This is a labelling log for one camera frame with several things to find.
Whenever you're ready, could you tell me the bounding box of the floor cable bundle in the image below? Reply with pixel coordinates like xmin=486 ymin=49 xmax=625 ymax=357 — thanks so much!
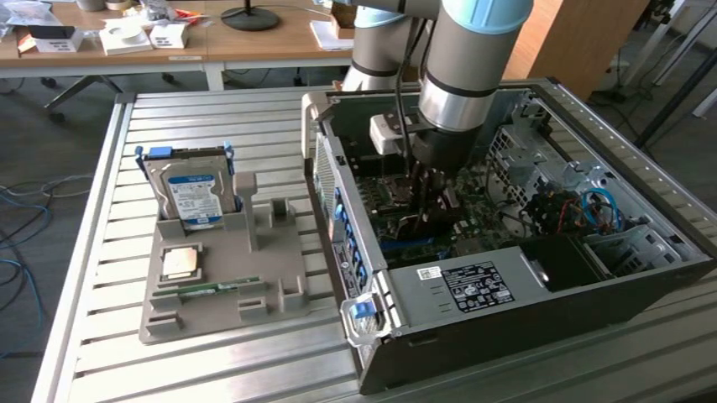
xmin=0 ymin=174 xmax=96 ymax=358

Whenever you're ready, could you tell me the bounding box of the hard disk in blue caddy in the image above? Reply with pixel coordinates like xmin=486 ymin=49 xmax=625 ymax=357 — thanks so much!
xmin=136 ymin=141 xmax=236 ymax=231

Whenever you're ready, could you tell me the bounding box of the blue case release latch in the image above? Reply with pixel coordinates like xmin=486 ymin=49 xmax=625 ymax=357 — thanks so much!
xmin=348 ymin=293 xmax=387 ymax=329

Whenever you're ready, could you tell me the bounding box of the small white labelled box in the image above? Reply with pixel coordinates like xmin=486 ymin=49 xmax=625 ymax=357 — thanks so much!
xmin=150 ymin=24 xmax=190 ymax=50

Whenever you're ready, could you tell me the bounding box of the white box with black label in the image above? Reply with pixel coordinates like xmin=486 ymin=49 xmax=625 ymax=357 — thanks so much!
xmin=27 ymin=25 xmax=85 ymax=54

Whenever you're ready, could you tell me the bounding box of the green RAM stick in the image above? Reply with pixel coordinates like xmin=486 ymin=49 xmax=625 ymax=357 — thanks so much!
xmin=154 ymin=276 xmax=263 ymax=297

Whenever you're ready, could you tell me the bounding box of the black lamp base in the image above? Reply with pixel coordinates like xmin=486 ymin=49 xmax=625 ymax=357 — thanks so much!
xmin=219 ymin=0 xmax=282 ymax=32

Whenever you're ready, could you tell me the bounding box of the wooden desk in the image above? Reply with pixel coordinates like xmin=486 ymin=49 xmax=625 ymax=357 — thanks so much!
xmin=0 ymin=0 xmax=514 ymax=92

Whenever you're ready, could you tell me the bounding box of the copper-toned CPU chip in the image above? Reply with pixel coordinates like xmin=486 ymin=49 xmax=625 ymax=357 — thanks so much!
xmin=160 ymin=247 xmax=203 ymax=281

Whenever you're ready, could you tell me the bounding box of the blue data wire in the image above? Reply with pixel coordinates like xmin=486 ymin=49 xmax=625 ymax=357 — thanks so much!
xmin=579 ymin=188 xmax=626 ymax=234

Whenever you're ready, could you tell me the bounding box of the brown cardboard box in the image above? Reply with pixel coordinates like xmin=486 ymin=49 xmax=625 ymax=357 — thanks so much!
xmin=330 ymin=2 xmax=359 ymax=29

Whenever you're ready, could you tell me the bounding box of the black open PC case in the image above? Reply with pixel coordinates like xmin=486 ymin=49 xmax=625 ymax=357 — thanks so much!
xmin=300 ymin=76 xmax=717 ymax=395

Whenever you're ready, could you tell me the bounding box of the CPU socket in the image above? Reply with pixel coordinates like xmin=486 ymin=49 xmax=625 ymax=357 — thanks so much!
xmin=379 ymin=175 xmax=419 ymax=207

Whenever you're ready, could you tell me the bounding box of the grey parts rack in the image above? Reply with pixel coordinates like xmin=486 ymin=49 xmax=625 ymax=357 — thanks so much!
xmin=138 ymin=171 xmax=312 ymax=346

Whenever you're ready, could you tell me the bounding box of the metal disk bay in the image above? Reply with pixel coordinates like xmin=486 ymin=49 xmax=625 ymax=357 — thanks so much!
xmin=585 ymin=224 xmax=688 ymax=278

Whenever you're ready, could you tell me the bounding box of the black fan shroud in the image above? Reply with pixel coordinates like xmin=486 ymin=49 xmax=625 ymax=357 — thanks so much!
xmin=518 ymin=234 xmax=613 ymax=293

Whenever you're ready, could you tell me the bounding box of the blue expansion slot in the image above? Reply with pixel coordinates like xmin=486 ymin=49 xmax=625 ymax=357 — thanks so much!
xmin=382 ymin=235 xmax=437 ymax=251

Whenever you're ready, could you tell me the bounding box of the dark graphics card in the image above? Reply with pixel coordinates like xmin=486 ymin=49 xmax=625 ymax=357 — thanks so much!
xmin=379 ymin=209 xmax=455 ymax=243

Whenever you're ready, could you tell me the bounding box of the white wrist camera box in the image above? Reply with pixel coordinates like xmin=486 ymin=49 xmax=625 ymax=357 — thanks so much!
xmin=369 ymin=113 xmax=419 ymax=155

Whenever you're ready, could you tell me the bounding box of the wooden cabinet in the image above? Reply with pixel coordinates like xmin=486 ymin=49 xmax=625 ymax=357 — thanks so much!
xmin=501 ymin=0 xmax=654 ymax=102

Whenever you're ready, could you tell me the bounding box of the grey power supply unit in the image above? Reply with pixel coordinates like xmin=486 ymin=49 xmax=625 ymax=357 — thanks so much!
xmin=386 ymin=247 xmax=547 ymax=328

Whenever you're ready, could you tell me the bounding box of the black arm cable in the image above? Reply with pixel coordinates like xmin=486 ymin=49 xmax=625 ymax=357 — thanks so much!
xmin=394 ymin=19 xmax=429 ymax=169

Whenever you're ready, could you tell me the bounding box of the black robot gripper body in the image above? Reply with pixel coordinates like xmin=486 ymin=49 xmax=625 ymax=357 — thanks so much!
xmin=411 ymin=127 xmax=478 ymax=174

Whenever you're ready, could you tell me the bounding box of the white paper pad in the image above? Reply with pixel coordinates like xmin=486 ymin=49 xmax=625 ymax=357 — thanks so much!
xmin=310 ymin=19 xmax=357 ymax=52

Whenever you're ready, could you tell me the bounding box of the perforated metal drive cage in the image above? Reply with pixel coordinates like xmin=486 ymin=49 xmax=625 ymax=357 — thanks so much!
xmin=485 ymin=123 xmax=567 ymax=203

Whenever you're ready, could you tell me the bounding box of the green motherboard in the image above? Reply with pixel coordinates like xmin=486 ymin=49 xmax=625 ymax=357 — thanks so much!
xmin=351 ymin=159 xmax=527 ymax=270

